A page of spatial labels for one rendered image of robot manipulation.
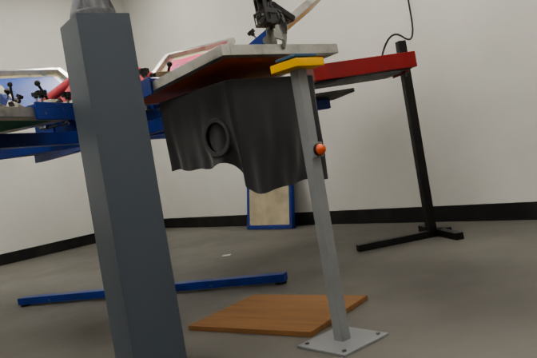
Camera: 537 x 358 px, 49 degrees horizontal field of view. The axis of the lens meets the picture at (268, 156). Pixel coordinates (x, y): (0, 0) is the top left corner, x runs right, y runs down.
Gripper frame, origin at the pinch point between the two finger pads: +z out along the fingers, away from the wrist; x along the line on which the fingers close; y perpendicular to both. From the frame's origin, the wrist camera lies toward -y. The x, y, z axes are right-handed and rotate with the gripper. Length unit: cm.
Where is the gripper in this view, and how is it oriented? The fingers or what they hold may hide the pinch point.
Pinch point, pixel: (280, 47)
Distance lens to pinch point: 225.9
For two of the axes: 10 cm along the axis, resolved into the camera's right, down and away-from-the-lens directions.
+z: 2.1, 9.8, -0.4
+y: -7.5, 1.3, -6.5
